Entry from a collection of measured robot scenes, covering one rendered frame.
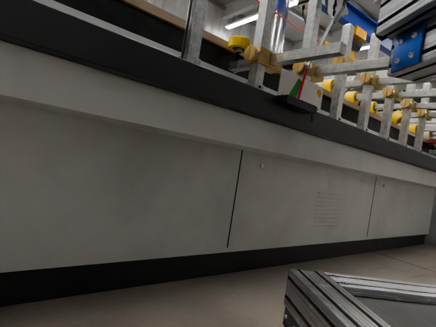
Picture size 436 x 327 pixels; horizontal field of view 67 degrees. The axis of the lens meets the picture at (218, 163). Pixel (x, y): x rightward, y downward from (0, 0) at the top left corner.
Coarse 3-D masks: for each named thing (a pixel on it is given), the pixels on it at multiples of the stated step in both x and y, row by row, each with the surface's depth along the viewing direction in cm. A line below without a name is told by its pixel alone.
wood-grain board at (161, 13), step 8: (120, 0) 94; (128, 0) 95; (136, 0) 96; (144, 8) 98; (152, 8) 100; (160, 8) 102; (160, 16) 102; (168, 16) 104; (176, 16) 106; (176, 24) 106; (184, 24) 108; (208, 32) 114; (208, 40) 115; (216, 40) 117; (224, 40) 119; (224, 48) 120; (240, 56) 127; (328, 96) 167; (344, 104) 180; (352, 104) 184
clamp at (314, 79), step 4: (296, 64) 119; (300, 64) 118; (304, 64) 117; (316, 64) 122; (296, 68) 119; (300, 68) 118; (304, 68) 118; (312, 68) 120; (296, 72) 119; (300, 72) 118; (308, 72) 119; (312, 72) 120; (312, 76) 121; (316, 76) 122; (312, 80) 126; (316, 80) 125; (320, 80) 124
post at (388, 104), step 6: (384, 102) 171; (390, 102) 169; (384, 108) 171; (390, 108) 169; (384, 114) 170; (390, 114) 169; (384, 120) 170; (390, 120) 170; (384, 126) 170; (390, 126) 171; (384, 132) 169
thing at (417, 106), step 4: (376, 104) 203; (380, 104) 201; (396, 104) 194; (416, 104) 186; (420, 104) 185; (424, 104) 183; (428, 104) 182; (432, 104) 180; (376, 108) 203; (380, 108) 201; (396, 108) 194; (400, 108) 193; (416, 108) 187; (420, 108) 186; (424, 108) 184; (428, 108) 183; (432, 108) 182
